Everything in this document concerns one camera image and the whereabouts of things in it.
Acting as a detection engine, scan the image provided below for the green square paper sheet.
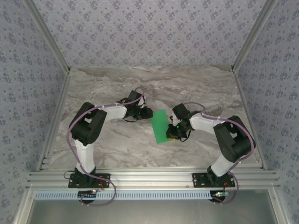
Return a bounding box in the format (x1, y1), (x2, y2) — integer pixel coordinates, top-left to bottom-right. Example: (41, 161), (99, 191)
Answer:
(150, 109), (175, 144)

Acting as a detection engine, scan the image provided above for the black adapter board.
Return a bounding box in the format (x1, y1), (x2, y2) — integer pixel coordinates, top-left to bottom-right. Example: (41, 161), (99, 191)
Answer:
(78, 189), (97, 199)
(211, 190), (229, 202)

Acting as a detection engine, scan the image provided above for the grey metal panel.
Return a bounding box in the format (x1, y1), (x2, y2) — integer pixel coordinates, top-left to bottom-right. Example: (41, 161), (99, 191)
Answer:
(14, 189), (288, 224)

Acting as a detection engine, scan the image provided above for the aluminium cross rail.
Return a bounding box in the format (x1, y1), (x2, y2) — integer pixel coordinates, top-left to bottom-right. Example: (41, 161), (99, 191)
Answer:
(25, 163), (281, 189)

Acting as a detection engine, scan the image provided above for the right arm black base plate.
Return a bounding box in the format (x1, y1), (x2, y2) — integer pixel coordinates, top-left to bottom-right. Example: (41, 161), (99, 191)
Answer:
(191, 172), (235, 188)

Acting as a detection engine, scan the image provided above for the slotted pale blue cable duct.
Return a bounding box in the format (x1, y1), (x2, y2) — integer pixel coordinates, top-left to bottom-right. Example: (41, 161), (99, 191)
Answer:
(34, 190), (217, 201)

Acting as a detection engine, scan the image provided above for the aluminium side rail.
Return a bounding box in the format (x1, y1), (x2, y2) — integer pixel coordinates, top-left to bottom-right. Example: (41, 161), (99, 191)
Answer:
(232, 69), (268, 171)
(36, 70), (72, 172)

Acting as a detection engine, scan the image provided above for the aluminium frame post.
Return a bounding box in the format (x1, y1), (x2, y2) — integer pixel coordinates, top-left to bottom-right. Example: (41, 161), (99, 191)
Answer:
(230, 0), (280, 73)
(22, 0), (71, 75)

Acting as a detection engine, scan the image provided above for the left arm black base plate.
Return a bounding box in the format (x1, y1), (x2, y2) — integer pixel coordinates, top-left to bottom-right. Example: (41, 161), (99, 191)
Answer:
(68, 173), (111, 189)

